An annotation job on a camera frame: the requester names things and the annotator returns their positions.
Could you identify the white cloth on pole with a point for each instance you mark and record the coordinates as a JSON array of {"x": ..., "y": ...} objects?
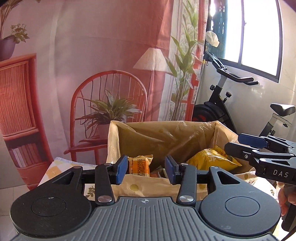
[{"x": 212, "y": 38}]

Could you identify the window with dark frame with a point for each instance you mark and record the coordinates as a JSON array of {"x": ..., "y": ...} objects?
[{"x": 254, "y": 34}]

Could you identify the black exercise bike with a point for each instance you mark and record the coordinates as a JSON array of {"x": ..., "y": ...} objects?
[{"x": 217, "y": 109}]

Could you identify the cardboard box with plastic liner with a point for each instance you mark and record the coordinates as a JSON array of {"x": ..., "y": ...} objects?
[{"x": 150, "y": 141}]

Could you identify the checkered floral tablecloth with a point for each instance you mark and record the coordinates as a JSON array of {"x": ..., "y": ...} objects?
[{"x": 53, "y": 171}]

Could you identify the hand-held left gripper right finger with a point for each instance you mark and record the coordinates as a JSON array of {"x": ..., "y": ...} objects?
[{"x": 170, "y": 170}]

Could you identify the thin metal pole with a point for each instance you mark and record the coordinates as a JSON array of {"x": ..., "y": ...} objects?
[{"x": 203, "y": 69}]

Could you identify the yellow snack bag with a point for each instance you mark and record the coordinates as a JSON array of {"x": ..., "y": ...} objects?
[{"x": 212, "y": 160}]

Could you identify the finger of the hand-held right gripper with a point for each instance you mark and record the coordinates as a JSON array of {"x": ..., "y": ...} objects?
[
  {"x": 238, "y": 150},
  {"x": 252, "y": 139}
]

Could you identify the person's right hand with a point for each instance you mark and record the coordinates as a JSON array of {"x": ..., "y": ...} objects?
[{"x": 282, "y": 201}]

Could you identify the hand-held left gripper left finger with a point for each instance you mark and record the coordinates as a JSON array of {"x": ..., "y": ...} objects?
[{"x": 122, "y": 168}]

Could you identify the orange snack packet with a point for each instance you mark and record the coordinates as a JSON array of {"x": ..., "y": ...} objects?
[{"x": 140, "y": 165}]

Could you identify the printed room backdrop cloth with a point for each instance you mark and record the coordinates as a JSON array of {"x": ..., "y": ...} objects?
[{"x": 104, "y": 58}]

